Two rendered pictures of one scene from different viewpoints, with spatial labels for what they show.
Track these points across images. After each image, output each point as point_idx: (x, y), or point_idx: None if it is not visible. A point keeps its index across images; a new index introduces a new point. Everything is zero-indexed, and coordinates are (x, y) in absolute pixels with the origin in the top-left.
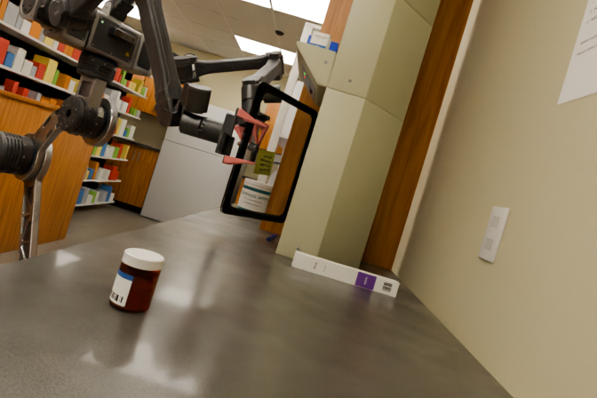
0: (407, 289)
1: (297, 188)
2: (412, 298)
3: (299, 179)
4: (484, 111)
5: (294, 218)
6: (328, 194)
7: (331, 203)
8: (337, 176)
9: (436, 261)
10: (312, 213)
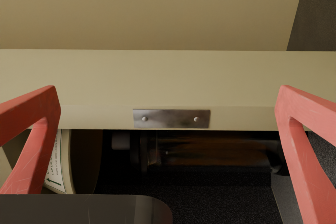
0: (294, 26)
1: (255, 103)
2: None
3: (228, 103)
4: None
5: (335, 93)
6: (229, 58)
7: (245, 52)
8: (182, 54)
9: None
10: (291, 70)
